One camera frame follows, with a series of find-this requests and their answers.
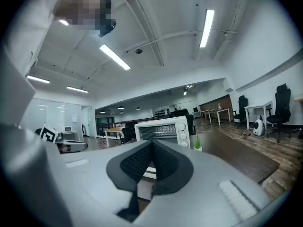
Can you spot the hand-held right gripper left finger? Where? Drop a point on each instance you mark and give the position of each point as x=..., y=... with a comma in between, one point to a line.
x=90, y=185

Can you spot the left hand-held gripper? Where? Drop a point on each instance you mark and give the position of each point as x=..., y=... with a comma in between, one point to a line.
x=48, y=133

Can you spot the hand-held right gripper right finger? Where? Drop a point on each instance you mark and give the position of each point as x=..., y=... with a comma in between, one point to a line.
x=201, y=197

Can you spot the white toaster oven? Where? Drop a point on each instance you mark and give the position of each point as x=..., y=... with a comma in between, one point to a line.
x=182, y=126

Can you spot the small white microwave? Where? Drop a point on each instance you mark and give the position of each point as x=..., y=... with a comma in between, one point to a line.
x=68, y=128

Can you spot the wooden desk with white legs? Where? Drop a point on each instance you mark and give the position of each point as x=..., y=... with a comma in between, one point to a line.
x=113, y=129

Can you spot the black office chair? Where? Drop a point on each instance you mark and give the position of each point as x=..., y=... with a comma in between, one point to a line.
x=129, y=132
x=242, y=110
x=190, y=123
x=281, y=112

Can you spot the small green potted plant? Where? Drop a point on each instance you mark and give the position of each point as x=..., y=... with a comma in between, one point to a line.
x=198, y=145

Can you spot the long ceiling light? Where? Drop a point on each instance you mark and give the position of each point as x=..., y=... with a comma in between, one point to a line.
x=207, y=27
x=77, y=89
x=38, y=79
x=114, y=57
x=63, y=22

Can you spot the long white table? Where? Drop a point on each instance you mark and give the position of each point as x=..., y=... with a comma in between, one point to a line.
x=220, y=110

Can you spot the white round appliance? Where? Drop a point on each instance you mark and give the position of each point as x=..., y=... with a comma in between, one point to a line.
x=258, y=126

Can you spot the person's light shirt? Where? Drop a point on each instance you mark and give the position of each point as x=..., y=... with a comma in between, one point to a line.
x=28, y=32

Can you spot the person's head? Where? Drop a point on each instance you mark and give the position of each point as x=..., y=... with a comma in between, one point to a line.
x=71, y=8

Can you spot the white paper wall poster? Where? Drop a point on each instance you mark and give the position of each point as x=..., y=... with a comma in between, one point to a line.
x=75, y=118

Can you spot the dome security camera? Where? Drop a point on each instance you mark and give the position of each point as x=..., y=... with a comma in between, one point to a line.
x=138, y=51

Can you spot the black head-worn camera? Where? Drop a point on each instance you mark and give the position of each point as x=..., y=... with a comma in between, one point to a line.
x=106, y=29

